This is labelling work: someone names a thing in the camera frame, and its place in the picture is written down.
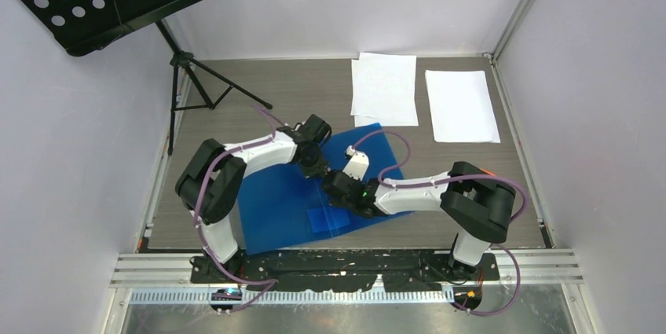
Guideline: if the blue clip file folder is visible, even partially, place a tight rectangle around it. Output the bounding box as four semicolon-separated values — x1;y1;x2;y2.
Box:
237;123;403;255

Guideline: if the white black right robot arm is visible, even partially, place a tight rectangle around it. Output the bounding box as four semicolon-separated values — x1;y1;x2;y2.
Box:
321;161;529;280

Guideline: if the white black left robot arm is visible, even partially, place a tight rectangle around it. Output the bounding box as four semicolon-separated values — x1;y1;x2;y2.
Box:
175;114;332;282

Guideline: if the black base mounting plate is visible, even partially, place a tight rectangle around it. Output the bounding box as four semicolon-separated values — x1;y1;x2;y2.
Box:
189;248;500;294

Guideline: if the left white paper stack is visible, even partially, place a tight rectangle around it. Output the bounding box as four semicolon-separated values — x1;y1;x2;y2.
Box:
350;53;419;127

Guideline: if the right white paper sheet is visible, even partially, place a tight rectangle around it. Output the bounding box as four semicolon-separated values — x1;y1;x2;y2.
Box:
425;70;501;144

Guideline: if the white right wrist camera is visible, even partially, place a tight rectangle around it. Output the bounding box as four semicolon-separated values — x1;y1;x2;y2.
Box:
342;145;370;181

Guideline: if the aluminium rail frame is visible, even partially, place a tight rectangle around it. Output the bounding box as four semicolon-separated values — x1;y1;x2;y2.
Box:
111;249;584;305

